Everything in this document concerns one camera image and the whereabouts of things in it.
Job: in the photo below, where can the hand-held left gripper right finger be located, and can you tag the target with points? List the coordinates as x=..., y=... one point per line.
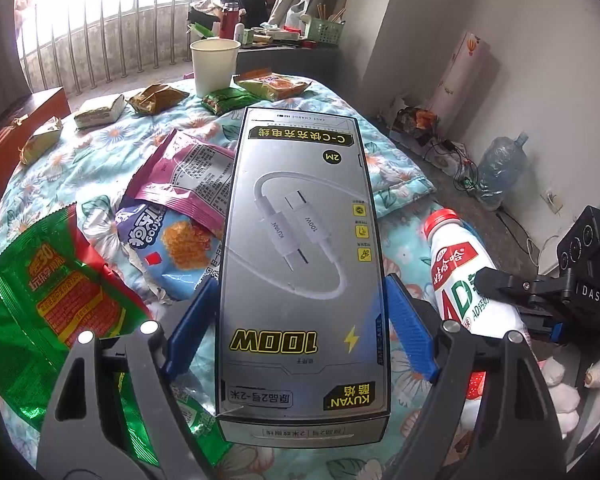
x=410, y=325

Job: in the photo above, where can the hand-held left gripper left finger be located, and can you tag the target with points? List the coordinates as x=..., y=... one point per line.
x=195, y=310

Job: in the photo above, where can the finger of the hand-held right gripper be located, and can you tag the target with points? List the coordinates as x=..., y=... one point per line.
x=535, y=292

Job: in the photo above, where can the white milk drink bottle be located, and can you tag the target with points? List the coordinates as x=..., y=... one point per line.
x=460, y=270

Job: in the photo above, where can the person's right hand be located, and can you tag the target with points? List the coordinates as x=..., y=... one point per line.
x=565, y=395

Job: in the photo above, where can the light blue snack bag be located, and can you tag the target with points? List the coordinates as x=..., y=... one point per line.
x=170, y=250

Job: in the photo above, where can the large clear water jug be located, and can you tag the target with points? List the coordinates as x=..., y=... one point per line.
x=502, y=172

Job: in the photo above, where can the purple snack bag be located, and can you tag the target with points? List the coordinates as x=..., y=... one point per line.
x=190, y=170

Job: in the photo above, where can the green foil wrapper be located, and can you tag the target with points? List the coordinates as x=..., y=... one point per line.
x=40, y=290

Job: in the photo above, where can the cardboard box of clutter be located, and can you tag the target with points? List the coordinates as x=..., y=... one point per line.
x=414, y=122

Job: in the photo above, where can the small green snack packet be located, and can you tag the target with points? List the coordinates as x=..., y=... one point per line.
x=227, y=100

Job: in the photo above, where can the gold brown snack packet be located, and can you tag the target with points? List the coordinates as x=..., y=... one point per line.
x=157, y=99

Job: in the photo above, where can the white tan wrapped packet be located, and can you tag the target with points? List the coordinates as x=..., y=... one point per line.
x=99, y=111

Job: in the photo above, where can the small gold snack packet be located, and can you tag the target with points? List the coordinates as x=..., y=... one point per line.
x=40, y=142

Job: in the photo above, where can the tall white cardboard box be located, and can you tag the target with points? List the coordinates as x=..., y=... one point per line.
x=462, y=72

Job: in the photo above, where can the orange green snack packet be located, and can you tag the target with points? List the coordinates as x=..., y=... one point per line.
x=272, y=86

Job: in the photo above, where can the white paper cup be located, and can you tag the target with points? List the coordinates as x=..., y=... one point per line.
x=214, y=67

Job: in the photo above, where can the red thermos bottle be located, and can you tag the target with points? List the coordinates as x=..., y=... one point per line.
x=230, y=22

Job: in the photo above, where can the metal balcony railing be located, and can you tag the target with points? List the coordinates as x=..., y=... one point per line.
x=95, y=30

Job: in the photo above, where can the green plastic basket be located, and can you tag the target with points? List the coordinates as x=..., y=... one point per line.
x=324, y=31

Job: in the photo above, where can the white plastic bag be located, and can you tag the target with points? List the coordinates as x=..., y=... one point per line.
x=297, y=15

